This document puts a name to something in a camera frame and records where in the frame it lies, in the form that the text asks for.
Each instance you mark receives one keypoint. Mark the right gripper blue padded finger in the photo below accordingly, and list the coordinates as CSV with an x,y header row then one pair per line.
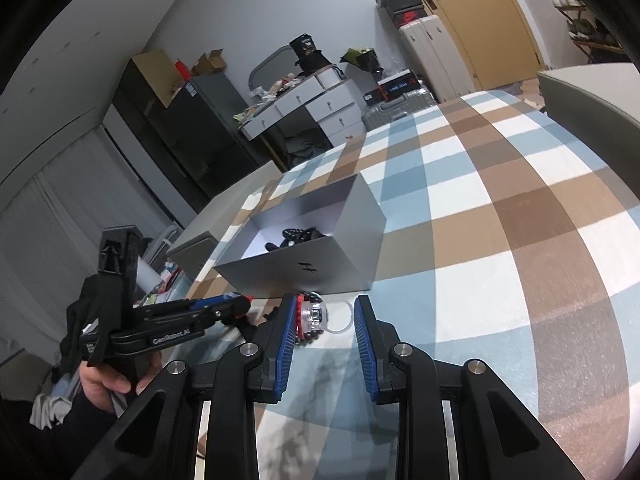
x,y
221,302

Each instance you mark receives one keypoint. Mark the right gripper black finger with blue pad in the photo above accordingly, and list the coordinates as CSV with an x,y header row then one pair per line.
x,y
157,436
453,418

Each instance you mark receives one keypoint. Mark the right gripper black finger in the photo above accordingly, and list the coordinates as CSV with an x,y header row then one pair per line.
x,y
212,316

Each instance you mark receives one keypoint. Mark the red clear jewelry piece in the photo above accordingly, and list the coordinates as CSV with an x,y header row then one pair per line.
x,y
313,316

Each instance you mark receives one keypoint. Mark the black jewelry pile in box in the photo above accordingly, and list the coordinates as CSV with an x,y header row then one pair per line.
x,y
294,236

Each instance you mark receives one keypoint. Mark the grey cardboard jewelry box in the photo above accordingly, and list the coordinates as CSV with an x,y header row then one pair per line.
x,y
326,241

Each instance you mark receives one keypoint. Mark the person's left hand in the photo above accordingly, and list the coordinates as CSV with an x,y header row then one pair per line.
x,y
99,382

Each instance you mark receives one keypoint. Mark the black curved hair clip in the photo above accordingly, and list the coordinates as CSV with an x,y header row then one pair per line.
x,y
252,332

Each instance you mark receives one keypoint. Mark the white cylinder bottle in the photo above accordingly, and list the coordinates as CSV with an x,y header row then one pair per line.
x,y
147,278

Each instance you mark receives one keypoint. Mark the grey bedside safe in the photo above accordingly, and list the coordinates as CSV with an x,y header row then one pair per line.
x,y
197,242

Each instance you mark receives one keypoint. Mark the black refrigerator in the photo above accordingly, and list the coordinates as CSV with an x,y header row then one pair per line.
x,y
207,139

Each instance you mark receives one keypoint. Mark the plaid bed cover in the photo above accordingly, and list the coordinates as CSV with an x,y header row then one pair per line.
x,y
506,240

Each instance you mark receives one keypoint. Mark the black wardrobe cabinet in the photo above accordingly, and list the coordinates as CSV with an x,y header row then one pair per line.
x,y
142,97

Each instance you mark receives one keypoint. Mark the white desk with drawers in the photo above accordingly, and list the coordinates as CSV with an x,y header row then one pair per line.
x,y
322,111

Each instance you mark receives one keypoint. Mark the silver suitcase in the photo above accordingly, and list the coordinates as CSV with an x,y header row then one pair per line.
x,y
384,113

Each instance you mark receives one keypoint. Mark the brown cardboard box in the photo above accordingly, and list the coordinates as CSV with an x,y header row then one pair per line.
x,y
209,63

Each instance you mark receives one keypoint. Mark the grey round mirror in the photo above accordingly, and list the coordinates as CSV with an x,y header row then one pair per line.
x,y
274,67

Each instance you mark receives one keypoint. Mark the black shoe box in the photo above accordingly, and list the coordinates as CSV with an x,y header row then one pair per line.
x,y
392,87

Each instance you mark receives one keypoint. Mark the white suitcase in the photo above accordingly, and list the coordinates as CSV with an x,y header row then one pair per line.
x,y
440,60

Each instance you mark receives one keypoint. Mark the grey pillow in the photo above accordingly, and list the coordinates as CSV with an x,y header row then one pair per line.
x,y
598,103

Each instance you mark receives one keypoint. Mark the wooden door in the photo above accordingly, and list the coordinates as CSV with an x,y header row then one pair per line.
x,y
493,38

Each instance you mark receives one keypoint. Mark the shoe rack with shoes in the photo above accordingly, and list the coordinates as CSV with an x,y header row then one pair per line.
x,y
588,35

